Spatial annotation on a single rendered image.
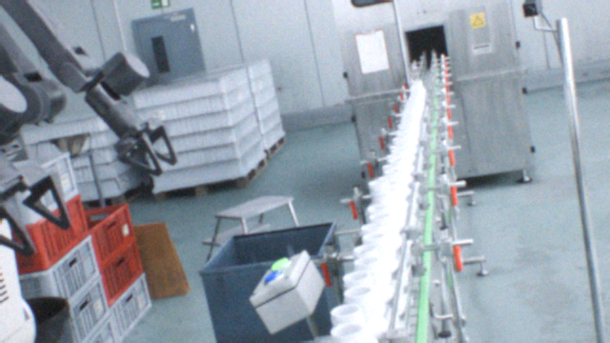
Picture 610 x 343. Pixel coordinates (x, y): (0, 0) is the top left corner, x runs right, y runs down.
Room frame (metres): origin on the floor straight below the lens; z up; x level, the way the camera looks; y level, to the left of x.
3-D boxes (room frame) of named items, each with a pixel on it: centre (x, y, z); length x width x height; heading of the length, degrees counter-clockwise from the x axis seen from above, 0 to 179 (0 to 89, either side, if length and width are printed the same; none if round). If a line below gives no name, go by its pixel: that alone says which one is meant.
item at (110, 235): (4.35, 1.34, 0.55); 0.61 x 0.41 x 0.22; 171
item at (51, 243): (3.65, 1.39, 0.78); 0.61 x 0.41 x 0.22; 175
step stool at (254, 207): (5.10, 0.46, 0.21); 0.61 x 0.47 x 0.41; 41
